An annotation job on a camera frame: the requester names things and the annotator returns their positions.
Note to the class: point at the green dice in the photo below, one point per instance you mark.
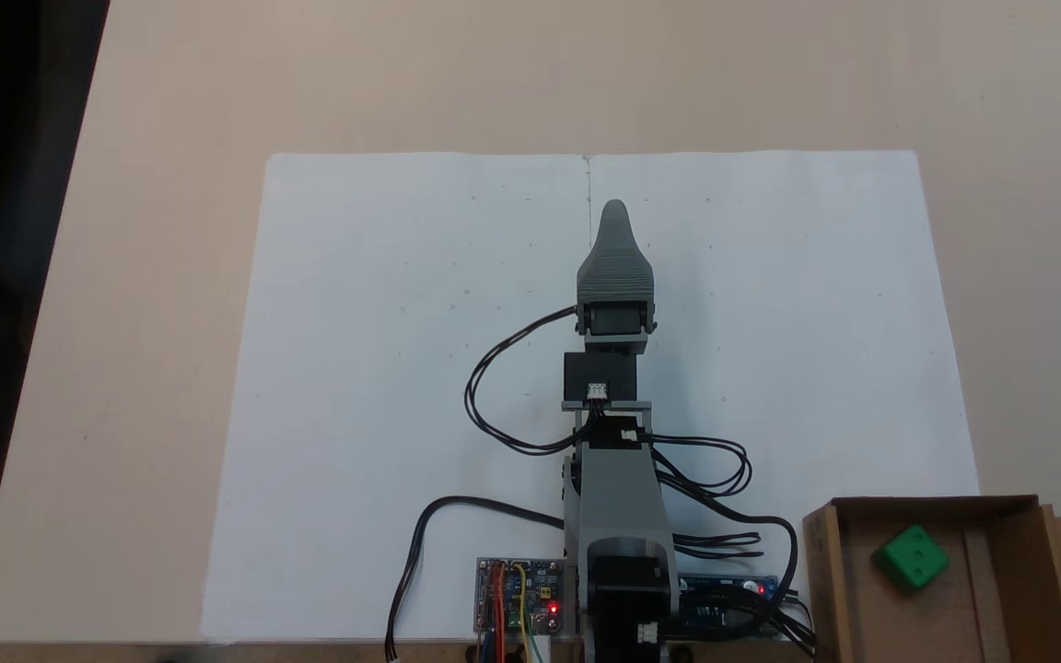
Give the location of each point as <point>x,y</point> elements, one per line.
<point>913,557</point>

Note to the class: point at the brown cardboard box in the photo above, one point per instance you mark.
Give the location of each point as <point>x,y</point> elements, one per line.
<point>1000,599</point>

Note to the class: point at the blue circuit board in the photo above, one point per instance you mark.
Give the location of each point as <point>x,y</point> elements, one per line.
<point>705,608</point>

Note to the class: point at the white paper sheet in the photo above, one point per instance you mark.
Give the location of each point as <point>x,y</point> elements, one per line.
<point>355,368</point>
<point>816,322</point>

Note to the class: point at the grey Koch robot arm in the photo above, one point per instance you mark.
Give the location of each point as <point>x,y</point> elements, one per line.
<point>618,506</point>

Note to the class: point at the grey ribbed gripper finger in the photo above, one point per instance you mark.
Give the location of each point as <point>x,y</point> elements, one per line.
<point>615,272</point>

